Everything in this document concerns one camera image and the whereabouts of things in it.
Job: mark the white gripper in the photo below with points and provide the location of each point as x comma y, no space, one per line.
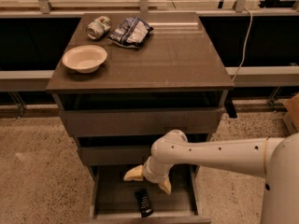
151,174

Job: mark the black rxbar chocolate bar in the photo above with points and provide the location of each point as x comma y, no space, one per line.
143,202

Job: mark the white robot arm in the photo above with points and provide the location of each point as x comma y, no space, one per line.
276,160

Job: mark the bottom grey open drawer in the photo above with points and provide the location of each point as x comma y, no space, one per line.
114,201

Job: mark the middle grey drawer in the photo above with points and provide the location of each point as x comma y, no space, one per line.
115,150

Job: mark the top grey drawer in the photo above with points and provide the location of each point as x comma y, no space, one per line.
86,123

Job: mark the grey drawer cabinet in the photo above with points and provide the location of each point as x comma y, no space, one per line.
177,67

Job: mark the white bowl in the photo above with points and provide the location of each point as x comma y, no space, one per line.
84,59

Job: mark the blue white chip bag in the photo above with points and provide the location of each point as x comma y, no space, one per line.
130,33

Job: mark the cardboard box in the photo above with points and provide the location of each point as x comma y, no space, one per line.
291,118

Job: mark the crushed green white can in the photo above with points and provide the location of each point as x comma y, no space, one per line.
98,27

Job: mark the grey metal railing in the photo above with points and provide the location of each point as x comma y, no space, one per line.
275,12

